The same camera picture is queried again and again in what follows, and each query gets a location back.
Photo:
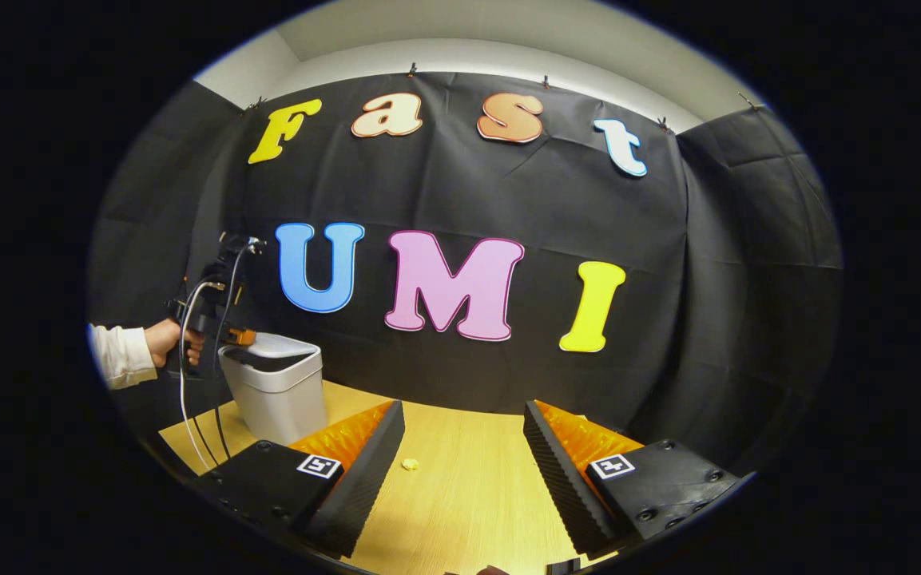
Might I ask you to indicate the white desktop garbage bin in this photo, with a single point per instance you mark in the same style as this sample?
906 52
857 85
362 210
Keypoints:
276 399

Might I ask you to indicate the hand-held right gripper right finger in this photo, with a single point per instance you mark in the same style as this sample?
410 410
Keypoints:
560 479

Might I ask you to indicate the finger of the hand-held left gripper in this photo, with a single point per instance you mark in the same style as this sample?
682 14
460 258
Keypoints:
240 336

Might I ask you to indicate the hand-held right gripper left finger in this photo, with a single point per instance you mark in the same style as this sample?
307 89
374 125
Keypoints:
364 479

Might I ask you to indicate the wooden desktop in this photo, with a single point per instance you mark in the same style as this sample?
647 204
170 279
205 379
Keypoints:
460 495

